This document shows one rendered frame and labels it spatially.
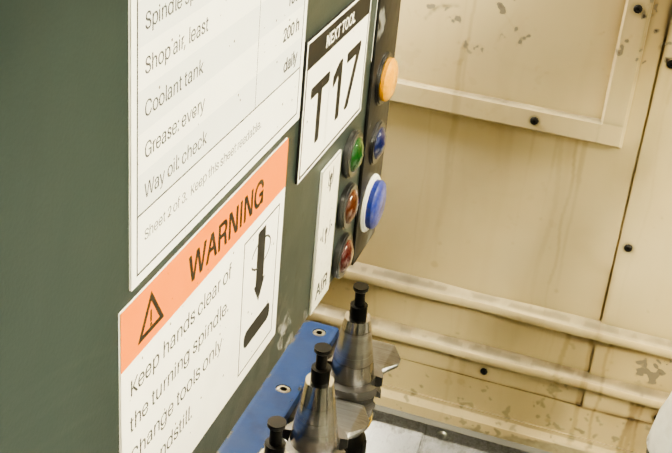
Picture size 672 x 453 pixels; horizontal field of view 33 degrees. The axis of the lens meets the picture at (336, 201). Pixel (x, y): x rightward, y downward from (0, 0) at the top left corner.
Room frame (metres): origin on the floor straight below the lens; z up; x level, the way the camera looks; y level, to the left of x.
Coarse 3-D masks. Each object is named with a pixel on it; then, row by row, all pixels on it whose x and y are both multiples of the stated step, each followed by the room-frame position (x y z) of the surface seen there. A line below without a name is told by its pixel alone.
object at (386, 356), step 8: (376, 344) 0.98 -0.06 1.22; (384, 344) 0.98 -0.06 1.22; (376, 352) 0.97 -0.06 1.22; (384, 352) 0.97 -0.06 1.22; (392, 352) 0.97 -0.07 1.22; (376, 360) 0.95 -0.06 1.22; (384, 360) 0.96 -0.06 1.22; (392, 360) 0.96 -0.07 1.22; (400, 360) 0.96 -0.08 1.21; (384, 368) 0.94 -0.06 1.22; (392, 368) 0.95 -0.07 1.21
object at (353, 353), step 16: (352, 320) 0.91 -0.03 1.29; (368, 320) 0.91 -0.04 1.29; (352, 336) 0.90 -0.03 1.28; (368, 336) 0.91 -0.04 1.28; (336, 352) 0.91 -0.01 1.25; (352, 352) 0.90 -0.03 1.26; (368, 352) 0.91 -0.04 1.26; (336, 368) 0.90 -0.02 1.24; (352, 368) 0.90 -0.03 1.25; (368, 368) 0.90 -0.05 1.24; (352, 384) 0.89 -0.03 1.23
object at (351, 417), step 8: (336, 400) 0.88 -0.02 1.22; (344, 400) 0.88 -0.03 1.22; (296, 408) 0.86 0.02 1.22; (336, 408) 0.87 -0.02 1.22; (344, 408) 0.87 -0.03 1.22; (352, 408) 0.87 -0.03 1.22; (360, 408) 0.87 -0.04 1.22; (344, 416) 0.86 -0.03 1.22; (352, 416) 0.86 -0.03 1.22; (360, 416) 0.86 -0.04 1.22; (344, 424) 0.85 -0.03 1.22; (352, 424) 0.85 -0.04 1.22; (360, 424) 0.85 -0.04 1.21; (368, 424) 0.86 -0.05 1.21; (352, 432) 0.84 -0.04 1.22; (360, 432) 0.84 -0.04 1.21
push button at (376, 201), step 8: (376, 184) 0.60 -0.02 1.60; (384, 184) 0.61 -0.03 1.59; (376, 192) 0.59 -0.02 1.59; (384, 192) 0.60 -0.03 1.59; (368, 200) 0.59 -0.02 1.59; (376, 200) 0.59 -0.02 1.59; (384, 200) 0.61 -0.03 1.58; (368, 208) 0.59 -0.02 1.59; (376, 208) 0.59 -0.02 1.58; (368, 216) 0.59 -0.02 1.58; (376, 216) 0.59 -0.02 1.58; (368, 224) 0.59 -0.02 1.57; (376, 224) 0.60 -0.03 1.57
